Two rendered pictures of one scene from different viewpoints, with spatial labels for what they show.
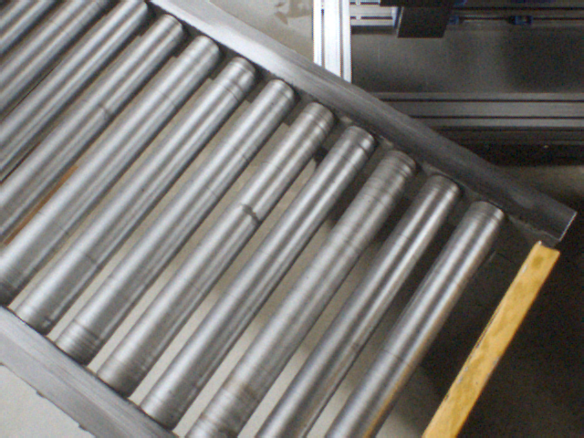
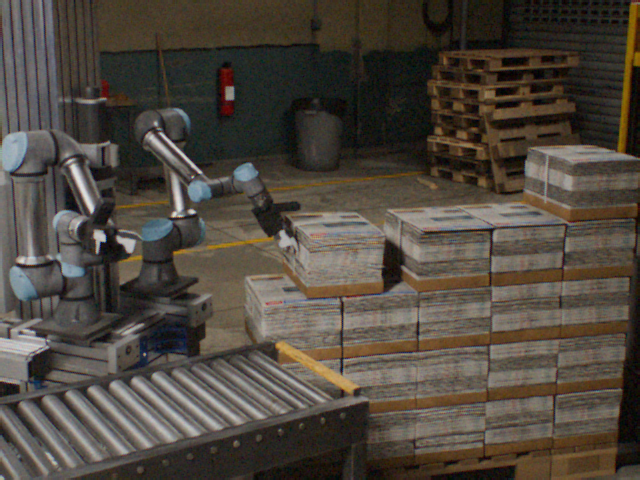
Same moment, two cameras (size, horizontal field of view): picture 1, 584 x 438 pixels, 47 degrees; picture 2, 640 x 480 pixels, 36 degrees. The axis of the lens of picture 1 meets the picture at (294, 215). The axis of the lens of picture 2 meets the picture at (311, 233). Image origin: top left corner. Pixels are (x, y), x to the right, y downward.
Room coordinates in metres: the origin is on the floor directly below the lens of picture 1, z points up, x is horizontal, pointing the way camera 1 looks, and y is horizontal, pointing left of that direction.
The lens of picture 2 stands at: (-0.95, 2.31, 1.89)
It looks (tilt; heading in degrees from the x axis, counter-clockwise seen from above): 14 degrees down; 293
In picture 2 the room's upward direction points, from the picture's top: straight up
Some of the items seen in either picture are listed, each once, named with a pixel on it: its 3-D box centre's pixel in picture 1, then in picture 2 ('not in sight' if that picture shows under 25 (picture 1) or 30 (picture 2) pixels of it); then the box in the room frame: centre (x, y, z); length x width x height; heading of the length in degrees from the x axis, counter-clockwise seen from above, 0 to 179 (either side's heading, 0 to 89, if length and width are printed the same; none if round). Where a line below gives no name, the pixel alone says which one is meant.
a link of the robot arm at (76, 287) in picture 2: not in sight; (73, 273); (0.99, -0.22, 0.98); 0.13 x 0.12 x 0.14; 64
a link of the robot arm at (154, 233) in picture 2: not in sight; (158, 238); (0.98, -0.73, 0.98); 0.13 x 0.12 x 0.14; 72
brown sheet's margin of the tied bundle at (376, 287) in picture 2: not in sight; (339, 283); (0.29, -0.85, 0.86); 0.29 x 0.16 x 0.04; 38
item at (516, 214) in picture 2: not in sight; (507, 214); (-0.21, -1.35, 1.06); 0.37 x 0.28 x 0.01; 129
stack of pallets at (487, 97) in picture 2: not in sight; (500, 115); (1.24, -7.81, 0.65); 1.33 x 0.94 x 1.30; 59
